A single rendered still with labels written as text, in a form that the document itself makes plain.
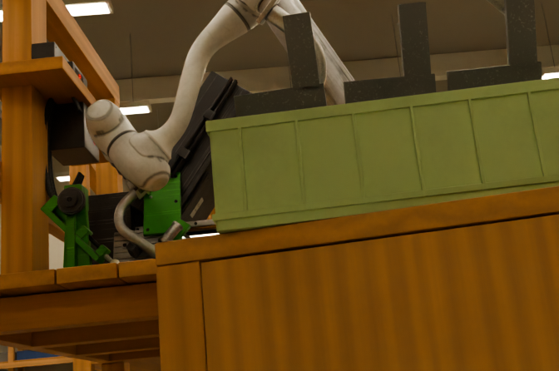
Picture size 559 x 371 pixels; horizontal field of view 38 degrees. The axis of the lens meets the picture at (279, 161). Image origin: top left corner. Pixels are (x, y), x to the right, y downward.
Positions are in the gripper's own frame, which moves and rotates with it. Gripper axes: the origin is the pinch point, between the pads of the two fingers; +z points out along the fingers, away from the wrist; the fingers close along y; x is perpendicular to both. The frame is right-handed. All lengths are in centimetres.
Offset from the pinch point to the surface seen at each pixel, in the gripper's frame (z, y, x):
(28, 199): -19.5, 9.0, 26.7
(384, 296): -106, -105, 15
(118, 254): 6.5, -9.1, 17.8
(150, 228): 4.4, -11.4, 6.1
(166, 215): 4.4, -12.0, -0.4
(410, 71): -105, -83, -19
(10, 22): -34, 51, -7
